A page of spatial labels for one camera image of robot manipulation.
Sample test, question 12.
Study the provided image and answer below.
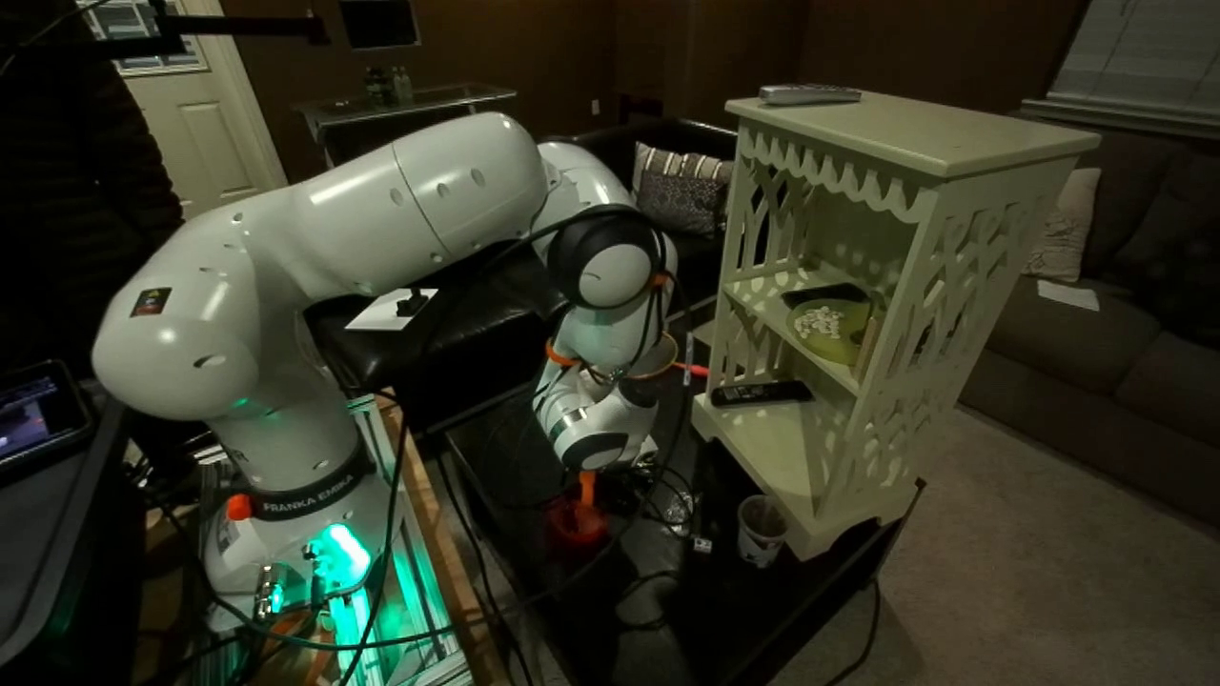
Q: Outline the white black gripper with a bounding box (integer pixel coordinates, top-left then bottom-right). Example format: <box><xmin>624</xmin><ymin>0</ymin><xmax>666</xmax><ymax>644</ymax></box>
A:
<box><xmin>530</xmin><ymin>344</ymin><xmax>661</xmax><ymax>472</ymax></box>

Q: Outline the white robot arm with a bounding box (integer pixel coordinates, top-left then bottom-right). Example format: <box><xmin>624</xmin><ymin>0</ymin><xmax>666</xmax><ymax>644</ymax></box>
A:
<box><xmin>92</xmin><ymin>111</ymin><xmax>680</xmax><ymax>594</ymax></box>

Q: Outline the black remote control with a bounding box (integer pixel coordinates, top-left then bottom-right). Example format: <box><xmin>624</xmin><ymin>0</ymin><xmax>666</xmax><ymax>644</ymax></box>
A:
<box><xmin>711</xmin><ymin>382</ymin><xmax>814</xmax><ymax>407</ymax></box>

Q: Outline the white paper cup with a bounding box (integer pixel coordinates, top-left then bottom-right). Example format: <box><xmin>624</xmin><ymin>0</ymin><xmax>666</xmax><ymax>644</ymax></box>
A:
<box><xmin>738</xmin><ymin>495</ymin><xmax>786</xmax><ymax>567</ymax></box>

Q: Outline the patterned throw pillow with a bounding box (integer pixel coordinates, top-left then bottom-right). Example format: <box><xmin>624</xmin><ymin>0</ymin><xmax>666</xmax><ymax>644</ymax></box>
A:
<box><xmin>635</xmin><ymin>146</ymin><xmax>731</xmax><ymax>232</ymax></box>

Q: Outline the green bag on shelf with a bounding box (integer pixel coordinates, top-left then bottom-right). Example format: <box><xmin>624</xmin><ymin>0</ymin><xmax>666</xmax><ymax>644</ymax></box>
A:
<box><xmin>786</xmin><ymin>283</ymin><xmax>872</xmax><ymax>364</ymax></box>

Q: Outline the cream wooden side shelf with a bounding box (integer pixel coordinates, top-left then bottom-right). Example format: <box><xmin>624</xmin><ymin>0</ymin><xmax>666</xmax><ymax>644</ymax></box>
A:
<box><xmin>692</xmin><ymin>92</ymin><xmax>1100</xmax><ymax>560</ymax></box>

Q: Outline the grey remote on shelf top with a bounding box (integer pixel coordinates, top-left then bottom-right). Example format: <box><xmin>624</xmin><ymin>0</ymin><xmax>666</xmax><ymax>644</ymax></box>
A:
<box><xmin>760</xmin><ymin>83</ymin><xmax>861</xmax><ymax>108</ymax></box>

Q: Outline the white door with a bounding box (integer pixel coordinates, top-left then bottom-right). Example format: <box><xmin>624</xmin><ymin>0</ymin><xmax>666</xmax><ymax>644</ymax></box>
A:
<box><xmin>114</xmin><ymin>33</ymin><xmax>286</xmax><ymax>216</ymax></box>

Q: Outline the brown couch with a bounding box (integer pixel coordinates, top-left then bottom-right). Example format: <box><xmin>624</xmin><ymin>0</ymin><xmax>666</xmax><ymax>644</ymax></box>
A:
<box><xmin>963</xmin><ymin>133</ymin><xmax>1220</xmax><ymax>527</ymax></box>

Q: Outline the tablet screen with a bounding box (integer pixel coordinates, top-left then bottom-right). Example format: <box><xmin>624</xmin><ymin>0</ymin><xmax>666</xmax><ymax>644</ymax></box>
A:
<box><xmin>0</xmin><ymin>358</ymin><xmax>96</xmax><ymax>485</ymax></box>

